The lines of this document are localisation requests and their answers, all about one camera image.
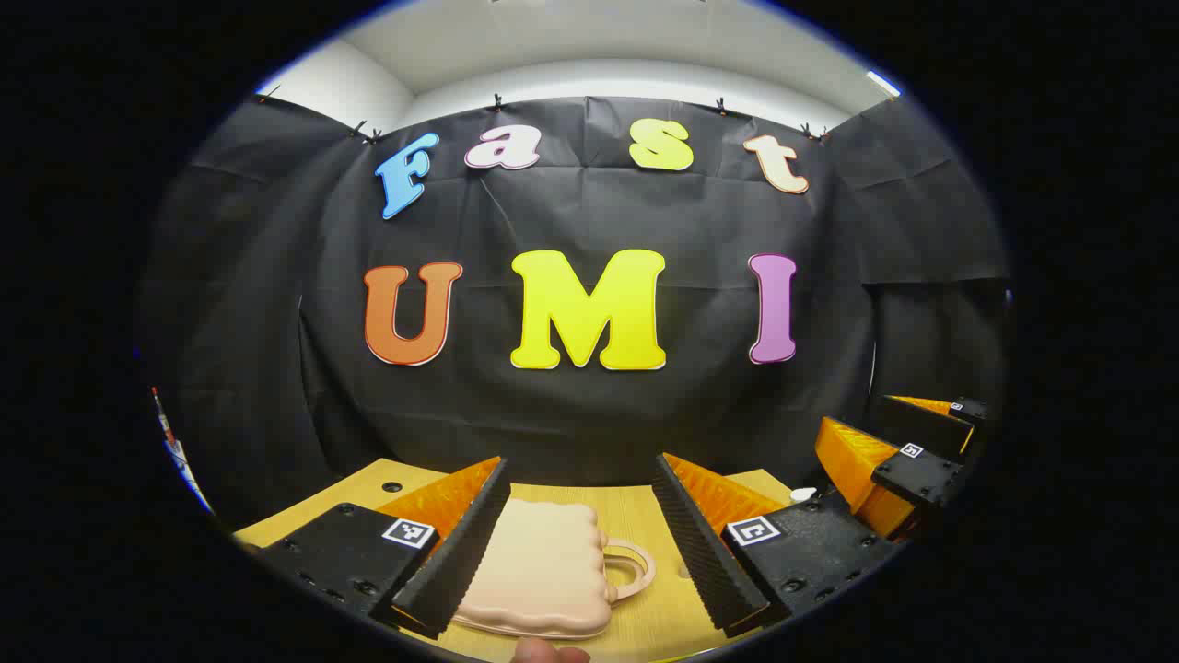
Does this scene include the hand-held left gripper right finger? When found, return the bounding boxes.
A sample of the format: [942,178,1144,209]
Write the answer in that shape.
[654,451,910,639]

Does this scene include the row of black backdrop clips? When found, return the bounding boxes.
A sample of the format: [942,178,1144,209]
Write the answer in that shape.
[256,85,830,146]

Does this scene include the black backdrop cloth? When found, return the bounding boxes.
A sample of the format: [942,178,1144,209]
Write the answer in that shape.
[138,92,1010,530]

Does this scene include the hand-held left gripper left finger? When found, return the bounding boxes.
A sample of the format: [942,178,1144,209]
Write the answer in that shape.
[235,456,513,639]

